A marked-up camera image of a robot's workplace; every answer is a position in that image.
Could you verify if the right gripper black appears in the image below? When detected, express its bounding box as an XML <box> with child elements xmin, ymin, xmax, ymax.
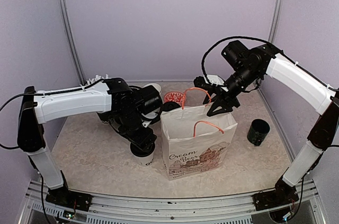
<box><xmin>204</xmin><ymin>64</ymin><xmax>261</xmax><ymax>116</ymax></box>

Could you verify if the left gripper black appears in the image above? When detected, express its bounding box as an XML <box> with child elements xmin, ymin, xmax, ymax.
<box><xmin>118</xmin><ymin>110</ymin><xmax>157</xmax><ymax>153</ymax></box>

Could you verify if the white paper takeout bag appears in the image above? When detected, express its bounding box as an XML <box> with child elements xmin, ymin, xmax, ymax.
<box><xmin>160</xmin><ymin>99</ymin><xmax>238</xmax><ymax>180</ymax></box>

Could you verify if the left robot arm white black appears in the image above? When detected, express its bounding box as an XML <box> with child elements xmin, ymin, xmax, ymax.
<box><xmin>17</xmin><ymin>76</ymin><xmax>163</xmax><ymax>205</ymax></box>

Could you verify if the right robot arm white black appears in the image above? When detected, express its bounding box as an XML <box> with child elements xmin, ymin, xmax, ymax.
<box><xmin>258</xmin><ymin>75</ymin><xmax>338</xmax><ymax>198</ymax></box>

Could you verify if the red white patterned bowl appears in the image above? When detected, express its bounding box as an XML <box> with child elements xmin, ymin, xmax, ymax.
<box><xmin>164</xmin><ymin>91</ymin><xmax>186</xmax><ymax>105</ymax></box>

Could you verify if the dark green mug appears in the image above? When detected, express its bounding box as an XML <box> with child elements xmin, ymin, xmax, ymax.
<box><xmin>247</xmin><ymin>119</ymin><xmax>270</xmax><ymax>146</ymax></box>

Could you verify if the stack of white paper cups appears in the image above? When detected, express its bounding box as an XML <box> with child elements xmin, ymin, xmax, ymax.
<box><xmin>144</xmin><ymin>83</ymin><xmax>162</xmax><ymax>94</ymax></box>

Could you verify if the cup holding white straws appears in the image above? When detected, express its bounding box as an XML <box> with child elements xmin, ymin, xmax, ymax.
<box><xmin>79</xmin><ymin>74</ymin><xmax>114</xmax><ymax>127</ymax></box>

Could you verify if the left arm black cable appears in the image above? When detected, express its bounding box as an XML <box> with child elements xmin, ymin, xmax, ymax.
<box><xmin>0</xmin><ymin>80</ymin><xmax>112</xmax><ymax>150</ymax></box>

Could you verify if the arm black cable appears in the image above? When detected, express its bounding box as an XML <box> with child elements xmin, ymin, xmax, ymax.
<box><xmin>201</xmin><ymin>35</ymin><xmax>273</xmax><ymax>84</ymax></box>
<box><xmin>0</xmin><ymin>80</ymin><xmax>112</xmax><ymax>150</ymax></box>

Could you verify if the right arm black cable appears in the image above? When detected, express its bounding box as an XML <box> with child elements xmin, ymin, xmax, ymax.
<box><xmin>201</xmin><ymin>35</ymin><xmax>273</xmax><ymax>84</ymax></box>

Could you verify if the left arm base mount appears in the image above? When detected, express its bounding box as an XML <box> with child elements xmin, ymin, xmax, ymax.
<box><xmin>46</xmin><ymin>181</ymin><xmax>93</xmax><ymax>212</ymax></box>

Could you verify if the aluminium front rail frame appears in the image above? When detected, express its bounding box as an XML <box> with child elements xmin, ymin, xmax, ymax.
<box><xmin>18</xmin><ymin>178</ymin><xmax>329</xmax><ymax>224</ymax></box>

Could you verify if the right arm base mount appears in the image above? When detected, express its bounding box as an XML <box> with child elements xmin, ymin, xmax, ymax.
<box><xmin>253</xmin><ymin>180</ymin><xmax>299</xmax><ymax>211</ymax></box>

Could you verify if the right aluminium corner post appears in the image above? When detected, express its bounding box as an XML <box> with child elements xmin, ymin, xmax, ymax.
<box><xmin>268</xmin><ymin>0</ymin><xmax>283</xmax><ymax>43</ymax></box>

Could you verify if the aluminium corner post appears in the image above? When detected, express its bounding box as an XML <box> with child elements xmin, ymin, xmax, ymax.
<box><xmin>268</xmin><ymin>0</ymin><xmax>283</xmax><ymax>43</ymax></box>
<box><xmin>59</xmin><ymin>0</ymin><xmax>85</xmax><ymax>84</ymax></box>

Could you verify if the left aluminium corner post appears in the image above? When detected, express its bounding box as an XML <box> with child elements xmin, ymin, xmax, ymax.
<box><xmin>59</xmin><ymin>0</ymin><xmax>85</xmax><ymax>84</ymax></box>

